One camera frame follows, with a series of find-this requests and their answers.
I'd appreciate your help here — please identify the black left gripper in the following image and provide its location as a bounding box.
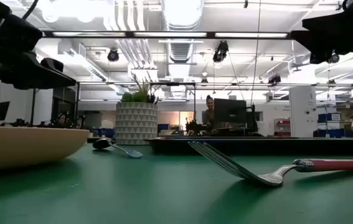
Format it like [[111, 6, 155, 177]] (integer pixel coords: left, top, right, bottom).
[[0, 42, 77, 91]]

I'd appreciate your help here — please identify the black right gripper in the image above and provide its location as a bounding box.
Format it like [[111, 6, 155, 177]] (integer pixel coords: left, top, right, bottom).
[[290, 6, 353, 65]]

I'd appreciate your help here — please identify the tan wooden bowl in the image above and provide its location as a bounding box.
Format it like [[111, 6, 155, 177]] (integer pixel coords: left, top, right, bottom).
[[0, 125, 90, 172]]

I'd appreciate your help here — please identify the metal spoon with blue handle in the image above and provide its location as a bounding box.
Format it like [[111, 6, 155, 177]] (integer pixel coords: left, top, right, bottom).
[[92, 138, 144, 159]]

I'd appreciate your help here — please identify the metal fork with red handle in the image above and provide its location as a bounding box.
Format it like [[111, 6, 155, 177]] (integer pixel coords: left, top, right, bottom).
[[187, 140, 353, 188]]

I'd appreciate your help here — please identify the black tray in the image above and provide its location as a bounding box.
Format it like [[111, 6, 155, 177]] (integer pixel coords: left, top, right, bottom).
[[146, 136, 353, 156]]

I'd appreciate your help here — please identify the person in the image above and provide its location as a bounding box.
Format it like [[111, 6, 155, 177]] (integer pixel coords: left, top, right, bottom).
[[55, 112, 72, 129], [203, 95, 217, 134]]

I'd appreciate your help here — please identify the small black monitor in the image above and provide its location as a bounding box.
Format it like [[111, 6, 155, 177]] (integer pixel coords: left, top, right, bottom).
[[0, 101, 11, 121]]

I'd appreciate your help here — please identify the white column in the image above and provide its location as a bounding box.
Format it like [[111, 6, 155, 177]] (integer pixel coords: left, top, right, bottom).
[[289, 86, 318, 138]]

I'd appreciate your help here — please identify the blue storage bin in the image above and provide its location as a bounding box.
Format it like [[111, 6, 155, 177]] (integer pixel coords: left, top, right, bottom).
[[318, 112, 342, 123], [92, 127, 116, 138], [313, 128, 353, 139]]

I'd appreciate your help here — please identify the red shelf unit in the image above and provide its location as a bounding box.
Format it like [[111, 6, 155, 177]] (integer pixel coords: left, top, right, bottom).
[[273, 118, 292, 137]]

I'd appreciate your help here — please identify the green plant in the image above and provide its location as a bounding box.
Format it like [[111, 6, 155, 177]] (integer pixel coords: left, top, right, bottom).
[[120, 74, 159, 105]]

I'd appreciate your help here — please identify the white triangle-patterned planter pot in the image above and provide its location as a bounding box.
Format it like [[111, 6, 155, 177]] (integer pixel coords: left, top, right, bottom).
[[115, 101, 159, 146]]

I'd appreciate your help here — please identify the black computer monitor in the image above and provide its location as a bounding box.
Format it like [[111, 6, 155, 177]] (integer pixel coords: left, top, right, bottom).
[[213, 98, 247, 124]]

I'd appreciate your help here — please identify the black metal frame stand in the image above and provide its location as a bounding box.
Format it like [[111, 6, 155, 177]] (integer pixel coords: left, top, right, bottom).
[[29, 81, 81, 128]]

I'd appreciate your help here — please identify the black overhead frame bar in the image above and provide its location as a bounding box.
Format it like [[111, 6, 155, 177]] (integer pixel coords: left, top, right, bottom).
[[42, 30, 293, 40]]

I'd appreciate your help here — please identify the silver ventilation duct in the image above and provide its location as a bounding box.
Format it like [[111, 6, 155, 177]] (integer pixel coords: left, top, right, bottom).
[[160, 0, 205, 64]]

